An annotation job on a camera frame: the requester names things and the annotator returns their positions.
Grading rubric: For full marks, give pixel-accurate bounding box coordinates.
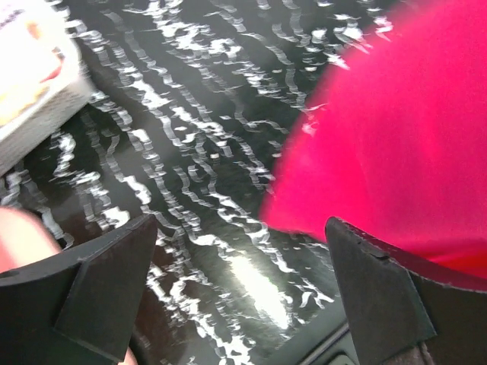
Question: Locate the white plastic basket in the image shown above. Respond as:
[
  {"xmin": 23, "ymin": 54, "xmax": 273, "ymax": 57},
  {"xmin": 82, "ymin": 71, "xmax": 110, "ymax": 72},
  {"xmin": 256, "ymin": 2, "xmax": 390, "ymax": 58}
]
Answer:
[{"xmin": 1, "ymin": 1, "xmax": 94, "ymax": 173}]

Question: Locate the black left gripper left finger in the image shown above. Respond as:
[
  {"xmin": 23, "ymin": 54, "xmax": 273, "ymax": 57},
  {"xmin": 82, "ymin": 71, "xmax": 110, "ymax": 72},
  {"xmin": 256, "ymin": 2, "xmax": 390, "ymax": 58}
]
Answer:
[{"xmin": 1, "ymin": 214, "xmax": 158, "ymax": 364}]

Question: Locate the pink three tier shelf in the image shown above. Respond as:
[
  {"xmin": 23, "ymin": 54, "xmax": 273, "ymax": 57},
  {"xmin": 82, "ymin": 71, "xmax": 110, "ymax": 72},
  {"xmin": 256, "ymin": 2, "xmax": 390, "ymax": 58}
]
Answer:
[{"xmin": 0, "ymin": 208, "xmax": 61, "ymax": 272}]

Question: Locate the red t shirt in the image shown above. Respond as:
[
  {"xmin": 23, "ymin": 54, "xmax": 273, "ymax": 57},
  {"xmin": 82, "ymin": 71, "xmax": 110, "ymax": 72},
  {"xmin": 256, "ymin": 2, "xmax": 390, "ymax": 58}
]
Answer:
[{"xmin": 261, "ymin": 1, "xmax": 486, "ymax": 278}]

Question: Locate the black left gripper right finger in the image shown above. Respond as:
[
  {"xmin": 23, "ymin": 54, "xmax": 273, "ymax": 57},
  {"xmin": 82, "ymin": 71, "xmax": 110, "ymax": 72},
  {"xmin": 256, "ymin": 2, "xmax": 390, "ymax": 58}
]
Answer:
[{"xmin": 325, "ymin": 217, "xmax": 486, "ymax": 364}]

